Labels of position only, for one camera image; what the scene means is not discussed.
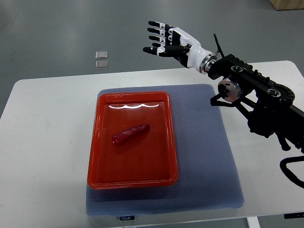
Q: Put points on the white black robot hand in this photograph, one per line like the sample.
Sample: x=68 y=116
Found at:
x=193 y=54

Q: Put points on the red pepper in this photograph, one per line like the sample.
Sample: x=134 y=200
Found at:
x=124 y=135

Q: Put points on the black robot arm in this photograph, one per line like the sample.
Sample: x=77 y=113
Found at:
x=267 y=105

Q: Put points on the red plastic tray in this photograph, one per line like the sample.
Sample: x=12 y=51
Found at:
x=147 y=159

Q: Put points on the upper metal floor plate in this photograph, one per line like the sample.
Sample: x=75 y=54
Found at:
x=101 y=54

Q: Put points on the metal floor plate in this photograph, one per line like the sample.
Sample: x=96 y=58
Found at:
x=101 y=54
x=101 y=64

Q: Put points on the lower metal floor plate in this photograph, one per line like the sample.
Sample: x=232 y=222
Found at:
x=101 y=64

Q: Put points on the cardboard box corner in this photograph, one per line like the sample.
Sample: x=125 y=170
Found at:
x=288 y=4

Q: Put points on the blue-grey textured mat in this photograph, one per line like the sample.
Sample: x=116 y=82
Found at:
x=208 y=177

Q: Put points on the black table brand label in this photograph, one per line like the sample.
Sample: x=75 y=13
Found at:
x=127 y=218

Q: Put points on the white table leg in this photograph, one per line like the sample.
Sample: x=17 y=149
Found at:
x=253 y=222

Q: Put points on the black label at right edge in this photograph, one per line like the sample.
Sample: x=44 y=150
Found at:
x=294 y=215

